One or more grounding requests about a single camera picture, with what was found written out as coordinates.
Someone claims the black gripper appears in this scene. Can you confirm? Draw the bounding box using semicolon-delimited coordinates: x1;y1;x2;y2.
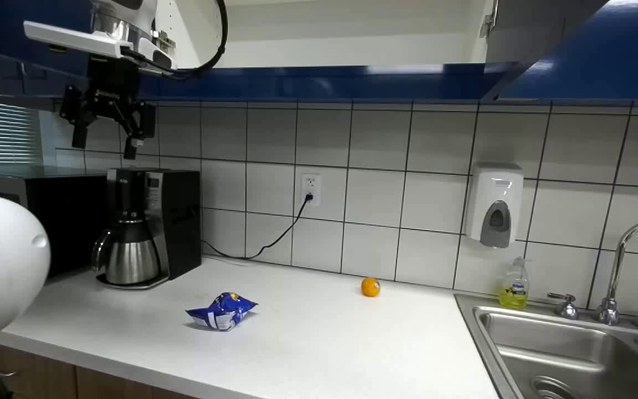
57;57;155;159

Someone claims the blue chips bag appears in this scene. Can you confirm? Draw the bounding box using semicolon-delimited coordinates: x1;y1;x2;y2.
188;293;256;332

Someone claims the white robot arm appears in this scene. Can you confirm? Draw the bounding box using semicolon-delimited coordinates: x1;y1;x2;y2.
21;0;229;159

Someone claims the black microwave oven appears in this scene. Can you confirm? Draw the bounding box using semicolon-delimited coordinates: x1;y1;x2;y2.
27;175;106;277

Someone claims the black coffee maker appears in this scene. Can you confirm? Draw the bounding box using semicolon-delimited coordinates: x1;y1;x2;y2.
106;168;202;289

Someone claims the steel coffee carafe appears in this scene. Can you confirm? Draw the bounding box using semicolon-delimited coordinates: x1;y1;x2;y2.
91;220;162;287

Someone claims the blue upper cabinet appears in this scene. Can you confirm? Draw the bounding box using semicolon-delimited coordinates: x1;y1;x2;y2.
0;0;638;99

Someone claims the orange fruit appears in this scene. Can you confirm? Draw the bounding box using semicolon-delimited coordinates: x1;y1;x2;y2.
361;277;381;298

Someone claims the white soap dispenser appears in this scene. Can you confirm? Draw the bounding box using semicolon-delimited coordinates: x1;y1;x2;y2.
464;165;522;249

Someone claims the yellow dish soap bottle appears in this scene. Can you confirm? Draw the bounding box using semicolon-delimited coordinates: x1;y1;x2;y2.
496;257;527;310

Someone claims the stainless steel sink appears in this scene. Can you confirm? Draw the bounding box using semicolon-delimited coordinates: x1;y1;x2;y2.
455;295;638;399

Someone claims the chrome sink faucet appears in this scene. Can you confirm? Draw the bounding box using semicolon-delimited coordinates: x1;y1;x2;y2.
550;225;638;326

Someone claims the white wall outlet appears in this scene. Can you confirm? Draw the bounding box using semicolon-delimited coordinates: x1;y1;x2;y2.
300;175;320;207

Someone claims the black power cable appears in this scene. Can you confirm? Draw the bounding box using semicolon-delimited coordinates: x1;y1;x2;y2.
198;194;315;262

